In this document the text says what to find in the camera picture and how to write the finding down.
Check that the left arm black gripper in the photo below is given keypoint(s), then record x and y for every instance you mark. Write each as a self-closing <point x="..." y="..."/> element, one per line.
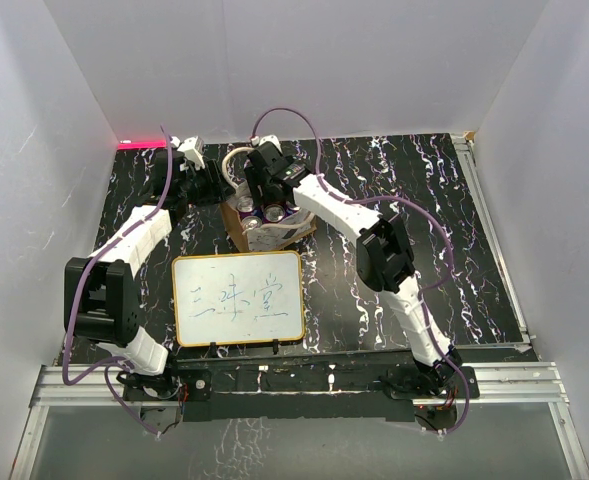
<point x="215" y="184"/>

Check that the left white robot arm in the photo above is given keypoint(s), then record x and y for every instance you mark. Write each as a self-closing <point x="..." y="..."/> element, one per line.
<point x="101" y="302"/>

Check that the red light strip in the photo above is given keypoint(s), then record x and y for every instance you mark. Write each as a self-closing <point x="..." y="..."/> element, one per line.
<point x="135" y="145"/>

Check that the right side aluminium rail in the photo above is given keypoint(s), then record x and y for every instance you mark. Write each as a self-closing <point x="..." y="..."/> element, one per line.
<point x="466" y="159"/>

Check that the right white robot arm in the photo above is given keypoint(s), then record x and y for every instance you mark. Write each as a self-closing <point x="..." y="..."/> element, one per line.
<point x="384" y="256"/>

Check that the printed canvas tote bag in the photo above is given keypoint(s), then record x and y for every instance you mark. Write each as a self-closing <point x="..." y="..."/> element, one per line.
<point x="270" y="236"/>

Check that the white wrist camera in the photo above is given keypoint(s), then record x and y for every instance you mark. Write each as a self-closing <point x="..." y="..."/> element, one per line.
<point x="189" y="151"/>
<point x="256" y="141"/>

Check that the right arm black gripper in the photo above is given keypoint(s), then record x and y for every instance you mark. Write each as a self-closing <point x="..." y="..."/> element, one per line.
<point x="258" y="185"/>

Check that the yellow-framed whiteboard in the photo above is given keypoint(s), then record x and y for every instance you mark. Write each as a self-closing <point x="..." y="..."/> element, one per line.
<point x="246" y="298"/>

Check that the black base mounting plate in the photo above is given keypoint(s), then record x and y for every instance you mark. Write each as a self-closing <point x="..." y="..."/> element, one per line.
<point x="360" y="384"/>

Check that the purple fanta can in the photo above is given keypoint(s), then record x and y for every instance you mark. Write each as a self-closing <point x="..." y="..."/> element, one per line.
<point x="251" y="222"/>
<point x="274" y="213"/>
<point x="245" y="205"/>

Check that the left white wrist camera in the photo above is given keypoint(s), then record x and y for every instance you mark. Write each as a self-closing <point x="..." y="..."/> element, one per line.
<point x="189" y="151"/>

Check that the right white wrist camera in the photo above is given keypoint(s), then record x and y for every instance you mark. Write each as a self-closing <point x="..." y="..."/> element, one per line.
<point x="256" y="141"/>

